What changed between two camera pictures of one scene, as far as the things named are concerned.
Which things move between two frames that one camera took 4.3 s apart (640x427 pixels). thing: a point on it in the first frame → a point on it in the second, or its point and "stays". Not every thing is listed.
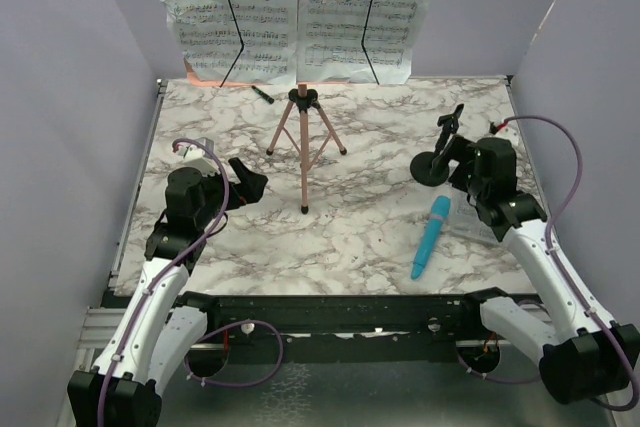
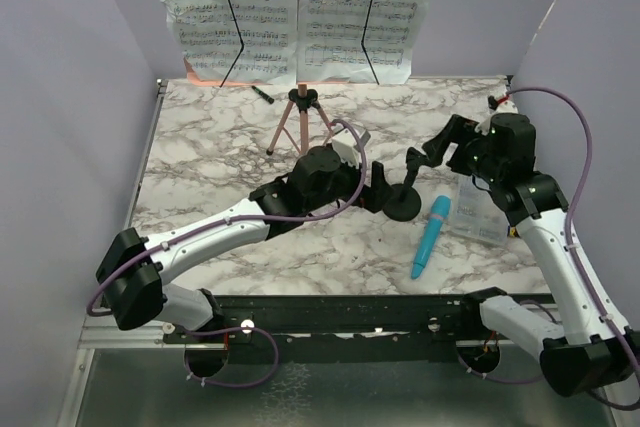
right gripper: (460, 149) → (457, 129)
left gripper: (250, 188) → (374, 198)
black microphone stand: (423, 163) → (405, 201)
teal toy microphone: (439, 210) stays
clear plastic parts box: (465, 218) stays
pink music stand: (301, 100) stays
